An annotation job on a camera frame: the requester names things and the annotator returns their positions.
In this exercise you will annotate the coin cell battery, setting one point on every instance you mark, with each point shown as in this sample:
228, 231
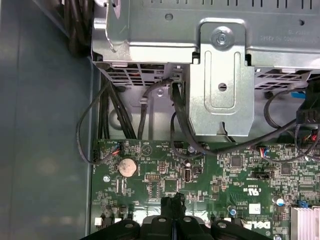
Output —
127, 167

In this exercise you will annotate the silver chipset heatsink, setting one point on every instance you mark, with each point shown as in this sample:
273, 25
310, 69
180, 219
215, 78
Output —
305, 225

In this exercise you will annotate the white board sticker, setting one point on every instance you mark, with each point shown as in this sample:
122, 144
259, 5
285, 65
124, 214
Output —
254, 207

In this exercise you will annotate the black PC case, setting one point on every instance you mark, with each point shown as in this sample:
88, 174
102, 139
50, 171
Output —
45, 125

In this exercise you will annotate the internal USB port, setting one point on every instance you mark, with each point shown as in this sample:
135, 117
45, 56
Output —
187, 175

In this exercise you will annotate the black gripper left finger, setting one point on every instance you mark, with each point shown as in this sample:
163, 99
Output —
156, 230

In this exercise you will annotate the green motherboard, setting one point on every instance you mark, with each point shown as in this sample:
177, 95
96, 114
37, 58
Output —
220, 175

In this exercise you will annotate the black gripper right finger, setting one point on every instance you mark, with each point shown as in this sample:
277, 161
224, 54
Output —
187, 230

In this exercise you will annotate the silver drive cage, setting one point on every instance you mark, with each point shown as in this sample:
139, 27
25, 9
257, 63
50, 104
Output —
225, 75

